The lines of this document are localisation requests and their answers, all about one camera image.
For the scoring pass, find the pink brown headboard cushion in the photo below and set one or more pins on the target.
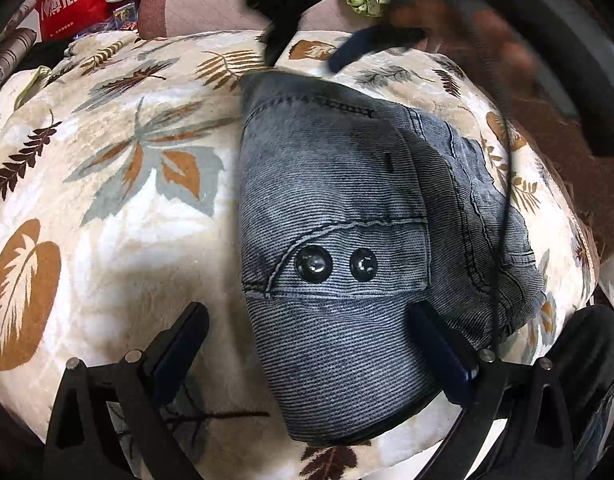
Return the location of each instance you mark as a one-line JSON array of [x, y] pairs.
[[170, 18]]

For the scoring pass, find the striped rolled bedding lower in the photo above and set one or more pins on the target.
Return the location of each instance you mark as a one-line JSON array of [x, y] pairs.
[[13, 49]]

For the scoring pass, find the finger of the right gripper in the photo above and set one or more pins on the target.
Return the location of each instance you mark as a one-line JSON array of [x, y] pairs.
[[276, 38], [376, 38]]

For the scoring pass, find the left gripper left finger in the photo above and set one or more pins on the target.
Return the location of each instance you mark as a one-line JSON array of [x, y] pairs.
[[82, 442]]

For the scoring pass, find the blue denim jeans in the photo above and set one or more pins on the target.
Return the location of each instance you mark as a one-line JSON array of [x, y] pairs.
[[352, 210]]

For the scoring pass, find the leaf pattern beige blanket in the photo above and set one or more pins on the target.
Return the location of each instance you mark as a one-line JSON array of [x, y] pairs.
[[125, 213]]

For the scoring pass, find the striped rolled bedding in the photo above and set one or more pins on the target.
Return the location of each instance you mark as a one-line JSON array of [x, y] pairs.
[[13, 49], [11, 19]]

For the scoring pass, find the striped rolled bedding upper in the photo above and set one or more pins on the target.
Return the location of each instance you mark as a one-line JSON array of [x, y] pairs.
[[11, 19]]

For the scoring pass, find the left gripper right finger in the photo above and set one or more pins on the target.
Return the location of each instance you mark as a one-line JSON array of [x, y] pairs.
[[513, 422]]

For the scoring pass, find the person right hand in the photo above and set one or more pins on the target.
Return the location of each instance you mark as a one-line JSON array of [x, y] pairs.
[[444, 29]]

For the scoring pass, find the white floral thin quilt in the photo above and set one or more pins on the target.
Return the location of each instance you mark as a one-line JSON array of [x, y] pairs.
[[7, 95]]

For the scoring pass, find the colourful small packet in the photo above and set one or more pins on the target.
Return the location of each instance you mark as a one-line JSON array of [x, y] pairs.
[[123, 18]]

